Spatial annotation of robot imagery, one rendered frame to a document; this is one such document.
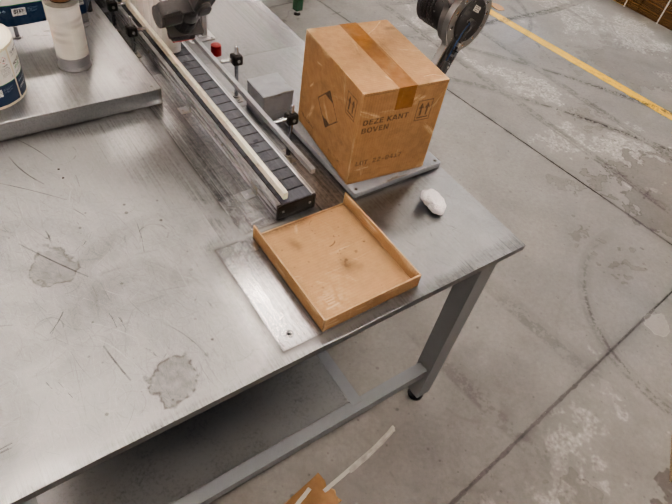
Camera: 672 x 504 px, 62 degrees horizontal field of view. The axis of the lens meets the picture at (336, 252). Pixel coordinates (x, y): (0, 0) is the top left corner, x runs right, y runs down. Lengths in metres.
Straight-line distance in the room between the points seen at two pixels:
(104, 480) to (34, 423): 0.62
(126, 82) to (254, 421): 1.03
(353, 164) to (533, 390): 1.24
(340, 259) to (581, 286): 1.62
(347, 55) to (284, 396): 1.00
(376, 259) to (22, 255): 0.77
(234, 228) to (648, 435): 1.71
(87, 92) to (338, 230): 0.79
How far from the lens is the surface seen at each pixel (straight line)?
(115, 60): 1.84
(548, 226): 2.93
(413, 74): 1.41
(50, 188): 1.50
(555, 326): 2.52
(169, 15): 1.61
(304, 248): 1.31
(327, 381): 1.82
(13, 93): 1.69
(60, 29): 1.74
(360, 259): 1.31
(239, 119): 1.59
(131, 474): 1.71
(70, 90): 1.72
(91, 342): 1.19
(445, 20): 2.25
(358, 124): 1.34
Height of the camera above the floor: 1.80
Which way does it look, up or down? 48 degrees down
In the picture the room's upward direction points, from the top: 11 degrees clockwise
